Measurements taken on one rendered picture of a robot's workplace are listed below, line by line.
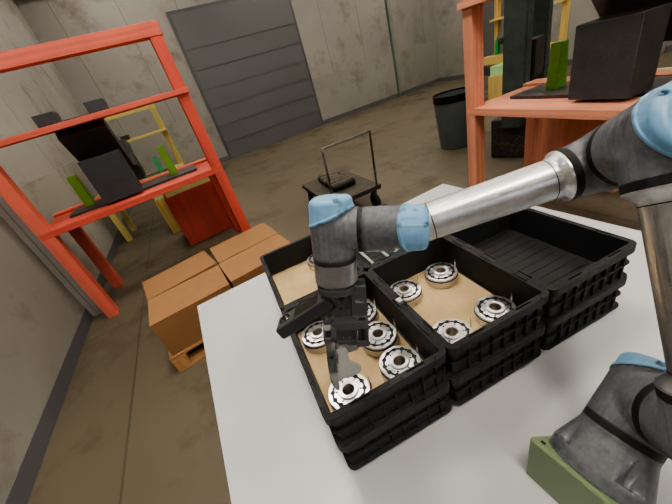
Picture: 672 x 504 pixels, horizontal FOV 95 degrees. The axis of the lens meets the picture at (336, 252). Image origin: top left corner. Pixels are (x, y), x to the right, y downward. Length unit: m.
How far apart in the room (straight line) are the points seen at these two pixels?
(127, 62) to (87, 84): 1.01
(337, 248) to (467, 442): 0.59
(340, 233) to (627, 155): 0.41
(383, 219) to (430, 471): 0.60
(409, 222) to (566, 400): 0.66
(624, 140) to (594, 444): 0.49
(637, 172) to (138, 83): 9.53
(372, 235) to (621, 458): 0.54
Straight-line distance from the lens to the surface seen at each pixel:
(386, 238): 0.48
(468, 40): 2.86
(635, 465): 0.77
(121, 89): 9.69
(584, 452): 0.76
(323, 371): 0.89
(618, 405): 0.75
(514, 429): 0.92
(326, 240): 0.49
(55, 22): 9.95
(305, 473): 0.93
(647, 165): 0.58
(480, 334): 0.78
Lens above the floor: 1.51
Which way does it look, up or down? 30 degrees down
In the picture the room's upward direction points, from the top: 17 degrees counter-clockwise
